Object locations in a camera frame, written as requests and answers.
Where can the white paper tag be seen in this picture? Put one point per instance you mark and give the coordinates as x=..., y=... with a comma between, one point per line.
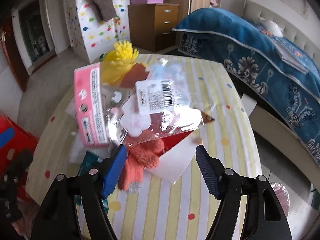
x=248, y=106

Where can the white toilet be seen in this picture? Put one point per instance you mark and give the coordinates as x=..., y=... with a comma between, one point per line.
x=41, y=46

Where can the grey folded cloth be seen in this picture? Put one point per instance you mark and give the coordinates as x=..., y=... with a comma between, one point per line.
x=290, y=57

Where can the yellow striped dotted tablecloth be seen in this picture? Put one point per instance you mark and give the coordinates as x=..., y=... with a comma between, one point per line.
x=220, y=100

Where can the clear plastic toy package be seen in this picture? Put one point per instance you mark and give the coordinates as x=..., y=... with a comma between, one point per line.
x=155, y=115

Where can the pink printed package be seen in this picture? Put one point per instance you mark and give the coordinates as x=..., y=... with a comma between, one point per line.
x=85, y=100

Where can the orange knit glove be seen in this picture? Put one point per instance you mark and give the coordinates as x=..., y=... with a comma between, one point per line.
x=140, y=160

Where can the brown fuzzy coat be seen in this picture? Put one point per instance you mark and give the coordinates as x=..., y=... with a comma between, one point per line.
x=102, y=2

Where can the brown wooden door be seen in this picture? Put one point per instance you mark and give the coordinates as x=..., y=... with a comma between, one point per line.
x=12, y=55

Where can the green round tin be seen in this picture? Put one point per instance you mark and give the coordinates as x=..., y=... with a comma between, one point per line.
x=103, y=56

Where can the wooden drawer cabinet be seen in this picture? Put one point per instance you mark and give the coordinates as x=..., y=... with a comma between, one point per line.
x=145, y=27

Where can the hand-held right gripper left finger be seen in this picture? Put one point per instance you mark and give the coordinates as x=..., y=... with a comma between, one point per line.
x=113, y=170

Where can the red box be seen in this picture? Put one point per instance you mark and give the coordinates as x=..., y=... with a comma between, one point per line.
x=15, y=140

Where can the pink-lined waste bin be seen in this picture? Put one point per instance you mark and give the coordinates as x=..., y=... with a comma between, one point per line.
x=281, y=195

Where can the blue patterned blanket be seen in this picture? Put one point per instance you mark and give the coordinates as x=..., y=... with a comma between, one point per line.
x=225, y=35

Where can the beige upholstered bed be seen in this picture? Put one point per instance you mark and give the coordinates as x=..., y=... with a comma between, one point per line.
x=272, y=127

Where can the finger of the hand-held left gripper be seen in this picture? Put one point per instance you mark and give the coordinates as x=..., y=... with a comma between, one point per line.
x=22, y=158

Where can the teal snack wrapper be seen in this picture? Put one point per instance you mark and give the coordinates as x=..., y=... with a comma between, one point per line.
x=87, y=162

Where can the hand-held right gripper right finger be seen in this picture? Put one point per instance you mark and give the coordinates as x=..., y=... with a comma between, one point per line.
x=207, y=172

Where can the white paper bag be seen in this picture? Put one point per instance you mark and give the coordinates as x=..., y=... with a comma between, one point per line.
x=175, y=167

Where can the white polka dot wardrobe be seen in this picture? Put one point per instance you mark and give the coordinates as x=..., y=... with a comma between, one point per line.
x=100, y=35

